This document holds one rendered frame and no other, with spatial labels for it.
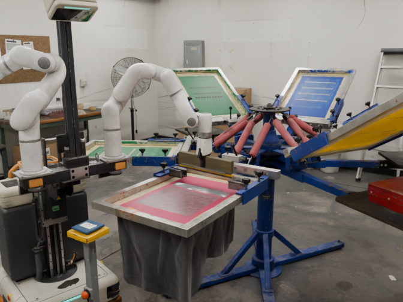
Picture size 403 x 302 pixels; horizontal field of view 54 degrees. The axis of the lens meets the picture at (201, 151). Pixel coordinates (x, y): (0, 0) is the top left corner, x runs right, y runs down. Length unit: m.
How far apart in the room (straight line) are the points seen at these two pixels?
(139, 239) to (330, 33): 4.81
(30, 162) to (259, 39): 5.08
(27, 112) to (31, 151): 0.21
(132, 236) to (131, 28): 5.57
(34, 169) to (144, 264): 0.71
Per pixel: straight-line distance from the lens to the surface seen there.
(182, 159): 2.31
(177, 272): 1.96
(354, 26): 6.13
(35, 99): 1.91
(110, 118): 2.18
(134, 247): 2.09
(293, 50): 6.37
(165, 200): 2.09
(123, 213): 1.90
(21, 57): 1.92
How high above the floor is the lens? 1.70
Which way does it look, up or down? 14 degrees down
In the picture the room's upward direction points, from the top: straight up
